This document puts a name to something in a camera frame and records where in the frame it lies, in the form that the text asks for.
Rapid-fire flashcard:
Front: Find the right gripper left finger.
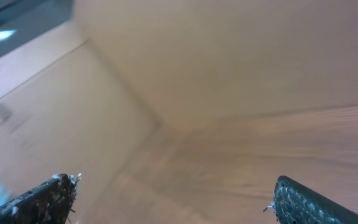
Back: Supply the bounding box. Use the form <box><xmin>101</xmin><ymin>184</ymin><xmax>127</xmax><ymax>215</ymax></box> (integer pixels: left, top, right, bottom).
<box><xmin>0</xmin><ymin>174</ymin><xmax>81</xmax><ymax>224</ymax></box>

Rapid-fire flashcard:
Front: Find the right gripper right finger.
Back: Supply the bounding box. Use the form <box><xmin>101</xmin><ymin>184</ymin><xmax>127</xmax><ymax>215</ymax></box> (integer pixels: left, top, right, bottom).
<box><xmin>266</xmin><ymin>175</ymin><xmax>358</xmax><ymax>224</ymax></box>

